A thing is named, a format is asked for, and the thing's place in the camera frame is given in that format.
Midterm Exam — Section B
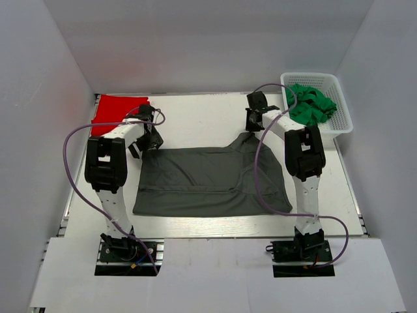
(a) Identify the folded red t-shirt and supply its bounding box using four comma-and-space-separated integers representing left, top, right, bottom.
91, 95, 150, 124

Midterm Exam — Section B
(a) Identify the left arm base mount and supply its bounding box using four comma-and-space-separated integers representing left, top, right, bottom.
94, 240, 164, 277

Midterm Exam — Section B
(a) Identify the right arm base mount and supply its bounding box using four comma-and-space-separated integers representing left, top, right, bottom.
265, 240, 336, 278

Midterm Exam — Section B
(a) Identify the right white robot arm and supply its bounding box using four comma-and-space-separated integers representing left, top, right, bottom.
246, 91, 326, 254

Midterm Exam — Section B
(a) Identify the white plastic mesh basket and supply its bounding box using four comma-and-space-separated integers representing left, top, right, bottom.
280, 72, 353, 140

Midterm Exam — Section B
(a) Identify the crumpled green t-shirt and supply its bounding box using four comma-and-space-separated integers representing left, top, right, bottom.
285, 83, 338, 126

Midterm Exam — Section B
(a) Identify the dark grey t-shirt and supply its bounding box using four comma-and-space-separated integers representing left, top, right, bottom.
132, 132, 292, 218

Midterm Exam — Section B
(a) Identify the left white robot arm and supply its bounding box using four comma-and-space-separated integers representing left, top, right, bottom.
85, 104, 163, 250

